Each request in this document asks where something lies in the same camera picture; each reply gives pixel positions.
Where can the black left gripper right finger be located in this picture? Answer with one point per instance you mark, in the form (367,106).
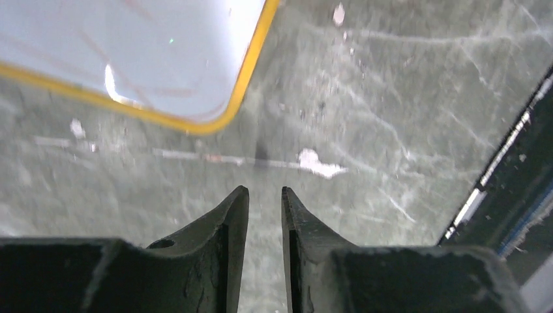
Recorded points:
(327,273)

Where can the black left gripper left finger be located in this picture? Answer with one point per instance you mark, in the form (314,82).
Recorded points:
(196,269)

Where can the yellow framed whiteboard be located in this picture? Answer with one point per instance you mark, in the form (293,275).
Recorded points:
(181,64)

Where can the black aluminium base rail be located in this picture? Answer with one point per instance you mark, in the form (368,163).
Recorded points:
(510,207)

